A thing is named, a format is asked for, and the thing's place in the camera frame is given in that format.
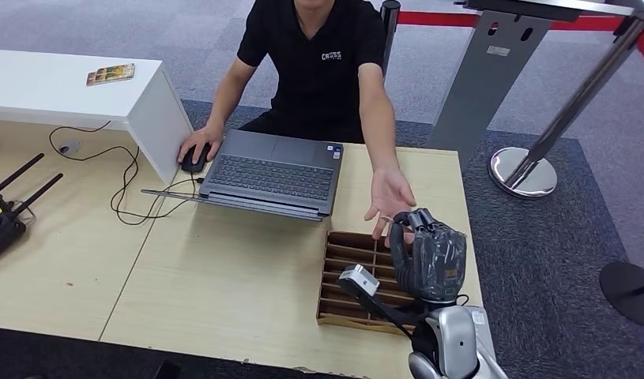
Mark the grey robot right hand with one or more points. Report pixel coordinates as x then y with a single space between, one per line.
437 261

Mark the person's right hand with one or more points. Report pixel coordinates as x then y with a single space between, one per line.
197 141

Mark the person's left hand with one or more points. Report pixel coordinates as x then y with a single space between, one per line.
389 193

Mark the black computer mouse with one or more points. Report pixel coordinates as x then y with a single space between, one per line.
195 161

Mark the person's left forearm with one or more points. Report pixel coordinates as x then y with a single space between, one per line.
379 125

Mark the person's right forearm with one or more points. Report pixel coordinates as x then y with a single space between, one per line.
230 97

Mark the white card reader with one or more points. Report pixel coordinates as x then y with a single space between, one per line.
484 329

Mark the person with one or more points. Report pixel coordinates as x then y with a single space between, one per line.
321 78

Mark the grey laptop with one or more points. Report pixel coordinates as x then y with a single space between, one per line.
272 178

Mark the stack of printed cards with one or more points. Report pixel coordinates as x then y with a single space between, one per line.
110 74

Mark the small grey round device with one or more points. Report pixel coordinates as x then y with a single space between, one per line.
68 147

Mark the white desk riser shelf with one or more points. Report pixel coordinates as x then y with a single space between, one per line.
65 89

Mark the red barrier belt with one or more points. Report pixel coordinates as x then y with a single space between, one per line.
437 20

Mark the black round floor base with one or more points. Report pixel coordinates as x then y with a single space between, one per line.
630 293

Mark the black router with antennas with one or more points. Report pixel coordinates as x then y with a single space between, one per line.
1 224

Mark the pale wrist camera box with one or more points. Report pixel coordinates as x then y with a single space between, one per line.
358 278

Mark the chrome stanchion post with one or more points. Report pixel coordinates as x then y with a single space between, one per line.
520 175

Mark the grey metal pedestal stand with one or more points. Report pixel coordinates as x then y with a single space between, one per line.
484 78

